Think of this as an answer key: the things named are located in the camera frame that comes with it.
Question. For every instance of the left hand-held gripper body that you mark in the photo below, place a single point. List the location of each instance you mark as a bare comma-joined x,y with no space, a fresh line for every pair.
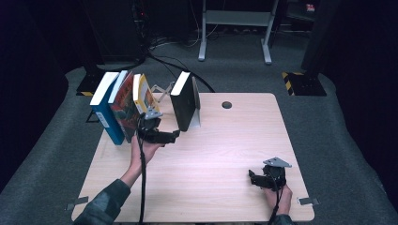
148,131

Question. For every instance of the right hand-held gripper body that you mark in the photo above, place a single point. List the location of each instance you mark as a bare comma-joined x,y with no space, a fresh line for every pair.
275,178

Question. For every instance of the white expandable bookend rack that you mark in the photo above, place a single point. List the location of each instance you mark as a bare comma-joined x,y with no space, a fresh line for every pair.
197,122

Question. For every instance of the black book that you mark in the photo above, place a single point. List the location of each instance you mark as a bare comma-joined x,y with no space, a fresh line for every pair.
184,106

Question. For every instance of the colourful illustrated red book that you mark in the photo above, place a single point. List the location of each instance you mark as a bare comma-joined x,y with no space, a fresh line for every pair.
125,109

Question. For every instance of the yellow book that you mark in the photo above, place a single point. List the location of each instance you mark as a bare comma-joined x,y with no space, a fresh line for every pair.
144,93

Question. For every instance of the person's right hand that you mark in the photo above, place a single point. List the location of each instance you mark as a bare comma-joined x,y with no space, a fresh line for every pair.
283,201

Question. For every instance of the person's left hand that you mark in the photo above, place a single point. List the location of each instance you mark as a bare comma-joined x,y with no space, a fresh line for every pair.
140,156

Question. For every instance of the grey tape strip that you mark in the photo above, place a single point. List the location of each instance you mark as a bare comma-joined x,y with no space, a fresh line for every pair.
76,202
308,201

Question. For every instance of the blue book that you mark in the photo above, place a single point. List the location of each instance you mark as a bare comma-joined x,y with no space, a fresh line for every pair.
106,122

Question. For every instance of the round black table grommet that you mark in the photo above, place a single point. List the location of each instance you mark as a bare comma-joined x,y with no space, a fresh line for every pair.
226,105

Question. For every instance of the black yellow striped stand base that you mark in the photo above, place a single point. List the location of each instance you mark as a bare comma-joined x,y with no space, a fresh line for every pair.
306,84

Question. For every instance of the black cabinet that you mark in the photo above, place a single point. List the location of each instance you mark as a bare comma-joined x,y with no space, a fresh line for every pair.
115,31

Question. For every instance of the white metal stand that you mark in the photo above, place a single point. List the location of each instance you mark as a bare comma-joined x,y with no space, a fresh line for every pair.
237,18

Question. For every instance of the black upright column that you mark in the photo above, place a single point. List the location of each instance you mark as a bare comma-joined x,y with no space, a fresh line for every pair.
319,37

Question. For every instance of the small red white item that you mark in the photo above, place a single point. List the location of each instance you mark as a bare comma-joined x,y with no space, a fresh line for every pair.
310,7

